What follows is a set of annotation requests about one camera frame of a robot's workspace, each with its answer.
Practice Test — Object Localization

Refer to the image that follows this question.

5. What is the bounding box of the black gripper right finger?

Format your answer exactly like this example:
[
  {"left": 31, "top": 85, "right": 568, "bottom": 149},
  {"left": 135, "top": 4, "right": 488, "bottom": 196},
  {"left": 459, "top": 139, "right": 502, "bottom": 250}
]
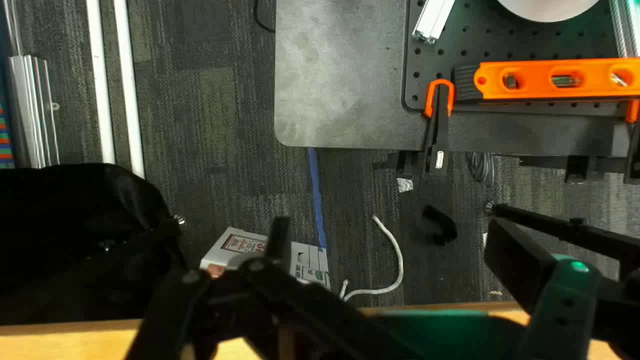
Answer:
[{"left": 482, "top": 201, "right": 640, "bottom": 360}]

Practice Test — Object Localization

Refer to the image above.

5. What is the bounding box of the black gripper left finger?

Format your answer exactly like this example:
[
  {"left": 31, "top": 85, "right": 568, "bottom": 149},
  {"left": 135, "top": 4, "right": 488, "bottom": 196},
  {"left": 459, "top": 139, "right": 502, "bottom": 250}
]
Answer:
[{"left": 124, "top": 213, "right": 431, "bottom": 360}]

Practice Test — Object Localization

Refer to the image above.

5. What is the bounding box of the printed tag paper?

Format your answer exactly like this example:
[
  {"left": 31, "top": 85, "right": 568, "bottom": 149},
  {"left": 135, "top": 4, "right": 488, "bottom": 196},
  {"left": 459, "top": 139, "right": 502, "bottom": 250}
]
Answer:
[{"left": 198, "top": 223, "right": 270, "bottom": 271}]

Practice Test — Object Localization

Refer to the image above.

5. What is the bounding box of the white printed label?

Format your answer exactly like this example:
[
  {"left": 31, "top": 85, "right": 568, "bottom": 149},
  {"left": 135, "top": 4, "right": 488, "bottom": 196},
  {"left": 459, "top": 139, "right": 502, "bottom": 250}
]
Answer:
[{"left": 289, "top": 240, "right": 332, "bottom": 290}]

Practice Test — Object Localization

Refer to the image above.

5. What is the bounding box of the small white paper scrap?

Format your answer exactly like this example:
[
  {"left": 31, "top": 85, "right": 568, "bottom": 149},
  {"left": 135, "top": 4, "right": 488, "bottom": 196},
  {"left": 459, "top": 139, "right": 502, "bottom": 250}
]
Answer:
[{"left": 394, "top": 173, "right": 416, "bottom": 196}]

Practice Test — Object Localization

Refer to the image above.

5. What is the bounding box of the black bag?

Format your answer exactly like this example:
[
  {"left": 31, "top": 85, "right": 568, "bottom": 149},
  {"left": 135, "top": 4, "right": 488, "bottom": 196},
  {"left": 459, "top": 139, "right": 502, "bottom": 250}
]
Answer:
[{"left": 0, "top": 161, "right": 190, "bottom": 325}]

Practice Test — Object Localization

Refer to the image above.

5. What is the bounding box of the orange spirit level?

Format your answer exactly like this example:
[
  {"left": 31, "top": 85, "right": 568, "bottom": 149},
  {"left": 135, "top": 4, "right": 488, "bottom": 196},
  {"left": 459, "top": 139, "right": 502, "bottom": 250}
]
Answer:
[{"left": 471, "top": 58, "right": 640, "bottom": 101}]

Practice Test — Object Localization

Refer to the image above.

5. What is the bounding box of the long aluminium extrusion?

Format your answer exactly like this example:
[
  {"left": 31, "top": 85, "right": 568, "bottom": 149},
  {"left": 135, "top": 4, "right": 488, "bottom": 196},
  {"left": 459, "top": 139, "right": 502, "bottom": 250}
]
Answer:
[{"left": 605, "top": 0, "right": 636, "bottom": 59}]

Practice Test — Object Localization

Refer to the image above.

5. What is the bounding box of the short aluminium extrusion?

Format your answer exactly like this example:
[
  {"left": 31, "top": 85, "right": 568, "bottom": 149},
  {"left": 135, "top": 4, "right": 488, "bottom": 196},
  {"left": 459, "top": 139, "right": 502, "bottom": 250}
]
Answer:
[{"left": 409, "top": 0, "right": 458, "bottom": 46}]

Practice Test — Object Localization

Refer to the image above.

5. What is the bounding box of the grey metal plate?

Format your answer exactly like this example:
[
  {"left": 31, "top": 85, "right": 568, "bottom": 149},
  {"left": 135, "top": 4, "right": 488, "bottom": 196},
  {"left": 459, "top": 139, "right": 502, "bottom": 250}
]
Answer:
[{"left": 271, "top": 0, "right": 436, "bottom": 149}]

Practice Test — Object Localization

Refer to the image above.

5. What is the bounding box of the stack of white panels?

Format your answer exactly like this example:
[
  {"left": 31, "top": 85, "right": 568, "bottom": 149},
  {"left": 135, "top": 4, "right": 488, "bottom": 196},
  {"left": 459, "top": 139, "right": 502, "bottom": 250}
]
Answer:
[{"left": 5, "top": 54, "right": 62, "bottom": 169}]

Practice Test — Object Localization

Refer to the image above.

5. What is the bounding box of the white cable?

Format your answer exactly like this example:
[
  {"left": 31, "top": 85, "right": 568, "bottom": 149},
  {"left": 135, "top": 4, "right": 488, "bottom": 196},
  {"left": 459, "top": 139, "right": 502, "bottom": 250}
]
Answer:
[{"left": 337, "top": 211, "right": 408, "bottom": 303}]

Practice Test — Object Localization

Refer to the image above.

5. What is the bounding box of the blue cable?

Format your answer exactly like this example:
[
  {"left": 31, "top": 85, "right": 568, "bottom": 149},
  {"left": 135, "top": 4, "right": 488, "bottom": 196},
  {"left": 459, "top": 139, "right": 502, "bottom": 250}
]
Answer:
[{"left": 304, "top": 145, "right": 330, "bottom": 252}]

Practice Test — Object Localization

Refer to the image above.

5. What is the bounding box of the black clamp with orange handle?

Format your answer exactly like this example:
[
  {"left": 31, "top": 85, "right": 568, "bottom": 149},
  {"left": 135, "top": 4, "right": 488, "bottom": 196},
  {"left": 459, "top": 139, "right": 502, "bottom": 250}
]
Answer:
[
  {"left": 622, "top": 97, "right": 640, "bottom": 184},
  {"left": 418, "top": 78, "right": 459, "bottom": 176}
]

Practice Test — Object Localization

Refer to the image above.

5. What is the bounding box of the white floor rail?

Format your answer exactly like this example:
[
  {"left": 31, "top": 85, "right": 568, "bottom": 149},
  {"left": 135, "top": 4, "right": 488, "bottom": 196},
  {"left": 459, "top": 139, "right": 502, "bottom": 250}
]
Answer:
[
  {"left": 84, "top": 0, "right": 118, "bottom": 166},
  {"left": 110, "top": 0, "right": 148, "bottom": 180}
]

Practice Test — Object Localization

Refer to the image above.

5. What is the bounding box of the thin black cable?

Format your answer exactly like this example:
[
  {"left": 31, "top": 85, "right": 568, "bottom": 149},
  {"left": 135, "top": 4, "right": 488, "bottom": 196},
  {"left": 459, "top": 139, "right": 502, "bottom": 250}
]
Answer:
[{"left": 251, "top": 0, "right": 277, "bottom": 34}]

